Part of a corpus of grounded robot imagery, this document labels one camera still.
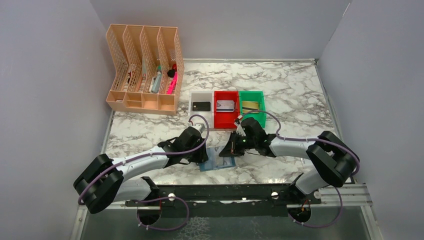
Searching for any blue leather card holder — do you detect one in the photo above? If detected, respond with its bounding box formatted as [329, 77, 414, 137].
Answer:
[198, 146, 236, 172]

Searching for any red plastic bin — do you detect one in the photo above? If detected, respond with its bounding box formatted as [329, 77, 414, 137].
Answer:
[213, 91, 241, 129]

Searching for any white plastic bin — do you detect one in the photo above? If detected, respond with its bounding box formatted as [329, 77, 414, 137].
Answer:
[188, 91, 215, 130]

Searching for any green plastic bin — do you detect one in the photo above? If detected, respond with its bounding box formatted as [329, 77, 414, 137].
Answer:
[238, 90, 267, 128]

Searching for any grey credit card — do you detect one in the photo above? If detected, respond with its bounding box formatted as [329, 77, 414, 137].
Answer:
[216, 100, 236, 113]

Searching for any peach plastic file organizer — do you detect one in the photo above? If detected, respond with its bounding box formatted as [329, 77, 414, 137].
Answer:
[106, 24, 185, 115]

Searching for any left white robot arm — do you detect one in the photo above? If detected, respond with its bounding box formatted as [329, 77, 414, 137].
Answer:
[73, 123, 208, 214]

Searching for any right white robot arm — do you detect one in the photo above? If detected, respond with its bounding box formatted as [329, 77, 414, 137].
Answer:
[219, 117, 360, 197]

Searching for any gold credit card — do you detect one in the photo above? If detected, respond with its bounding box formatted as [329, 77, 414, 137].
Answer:
[241, 101, 260, 114]

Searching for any black credit card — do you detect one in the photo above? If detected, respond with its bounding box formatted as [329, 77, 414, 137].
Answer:
[191, 101, 211, 112]

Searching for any pink highlighter pen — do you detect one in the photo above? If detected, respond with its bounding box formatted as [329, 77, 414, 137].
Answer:
[166, 71, 178, 95]

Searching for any teal grey stapler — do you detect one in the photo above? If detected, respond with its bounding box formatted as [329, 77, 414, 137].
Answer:
[149, 65, 162, 94]

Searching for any black binder clip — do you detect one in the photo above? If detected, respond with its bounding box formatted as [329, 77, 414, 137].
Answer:
[167, 68, 177, 79]

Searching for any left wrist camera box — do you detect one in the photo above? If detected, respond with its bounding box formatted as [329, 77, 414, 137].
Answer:
[191, 123, 206, 134]

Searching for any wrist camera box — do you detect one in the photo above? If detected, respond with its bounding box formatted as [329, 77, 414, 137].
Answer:
[234, 118, 246, 136]
[191, 123, 206, 134]

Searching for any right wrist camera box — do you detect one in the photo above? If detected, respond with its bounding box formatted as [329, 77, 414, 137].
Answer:
[234, 118, 246, 136]

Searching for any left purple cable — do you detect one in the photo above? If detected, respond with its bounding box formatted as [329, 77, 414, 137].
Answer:
[77, 114, 211, 231]

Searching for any purple cable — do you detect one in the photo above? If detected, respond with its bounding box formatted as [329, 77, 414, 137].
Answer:
[77, 114, 211, 231]
[236, 109, 361, 229]

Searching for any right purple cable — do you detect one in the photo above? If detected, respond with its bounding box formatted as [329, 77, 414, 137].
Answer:
[236, 109, 361, 229]

